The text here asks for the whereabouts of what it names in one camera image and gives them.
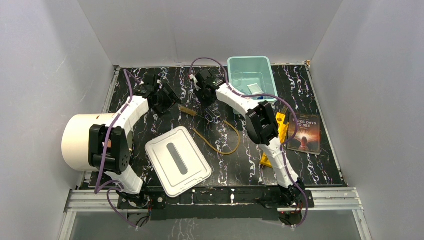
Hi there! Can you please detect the metal wire test tube holder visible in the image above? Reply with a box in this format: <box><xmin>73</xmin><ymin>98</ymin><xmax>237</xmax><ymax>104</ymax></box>
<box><xmin>204</xmin><ymin>107</ymin><xmax>221</xmax><ymax>123</ymax></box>

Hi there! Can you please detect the tan bottle brush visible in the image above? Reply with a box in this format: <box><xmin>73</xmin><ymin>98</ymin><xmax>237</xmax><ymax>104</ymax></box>
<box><xmin>178</xmin><ymin>104</ymin><xmax>214</xmax><ymax>122</ymax></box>

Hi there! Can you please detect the tan rubber tube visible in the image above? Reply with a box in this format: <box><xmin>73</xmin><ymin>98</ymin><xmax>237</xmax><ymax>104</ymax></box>
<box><xmin>190</xmin><ymin>120</ymin><xmax>242</xmax><ymax>156</ymax></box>

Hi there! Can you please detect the small white packet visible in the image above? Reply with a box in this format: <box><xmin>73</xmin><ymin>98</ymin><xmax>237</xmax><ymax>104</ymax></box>
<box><xmin>247</xmin><ymin>83</ymin><xmax>264</xmax><ymax>95</ymax></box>

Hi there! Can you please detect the white bin lid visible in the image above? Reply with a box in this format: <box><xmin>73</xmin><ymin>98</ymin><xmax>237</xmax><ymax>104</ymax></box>
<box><xmin>145</xmin><ymin>126</ymin><xmax>212</xmax><ymax>198</ymax></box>

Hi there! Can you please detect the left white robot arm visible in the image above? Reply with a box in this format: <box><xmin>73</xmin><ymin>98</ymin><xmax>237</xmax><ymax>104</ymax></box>
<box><xmin>88</xmin><ymin>74</ymin><xmax>180</xmax><ymax>208</ymax></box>

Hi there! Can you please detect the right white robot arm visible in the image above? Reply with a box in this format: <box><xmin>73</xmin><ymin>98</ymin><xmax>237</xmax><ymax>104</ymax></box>
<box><xmin>189</xmin><ymin>70</ymin><xmax>306</xmax><ymax>207</ymax></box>

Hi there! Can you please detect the teal plastic bin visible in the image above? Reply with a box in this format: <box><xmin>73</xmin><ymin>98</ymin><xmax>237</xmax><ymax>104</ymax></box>
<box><xmin>227</xmin><ymin>56</ymin><xmax>278</xmax><ymax>96</ymax></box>

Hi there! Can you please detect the yellow test tube rack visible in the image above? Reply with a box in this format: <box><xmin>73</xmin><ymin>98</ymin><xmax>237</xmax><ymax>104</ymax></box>
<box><xmin>259</xmin><ymin>112</ymin><xmax>289</xmax><ymax>168</ymax></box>

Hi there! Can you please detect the white and orange cylinder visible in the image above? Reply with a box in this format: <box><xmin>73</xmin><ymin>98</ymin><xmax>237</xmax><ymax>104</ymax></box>
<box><xmin>61</xmin><ymin>113</ymin><xmax>113</xmax><ymax>172</ymax></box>

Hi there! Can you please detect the dark book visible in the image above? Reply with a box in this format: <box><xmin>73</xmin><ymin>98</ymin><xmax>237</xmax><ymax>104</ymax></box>
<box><xmin>286</xmin><ymin>113</ymin><xmax>322</xmax><ymax>155</ymax></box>

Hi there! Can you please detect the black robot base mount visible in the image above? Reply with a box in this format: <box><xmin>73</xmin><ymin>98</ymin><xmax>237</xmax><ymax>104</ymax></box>
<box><xmin>118</xmin><ymin>185</ymin><xmax>315</xmax><ymax>223</ymax></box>

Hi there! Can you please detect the aluminium frame rail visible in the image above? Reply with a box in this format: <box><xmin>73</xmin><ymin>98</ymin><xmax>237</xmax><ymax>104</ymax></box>
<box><xmin>64</xmin><ymin>187</ymin><xmax>364</xmax><ymax>213</ymax></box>

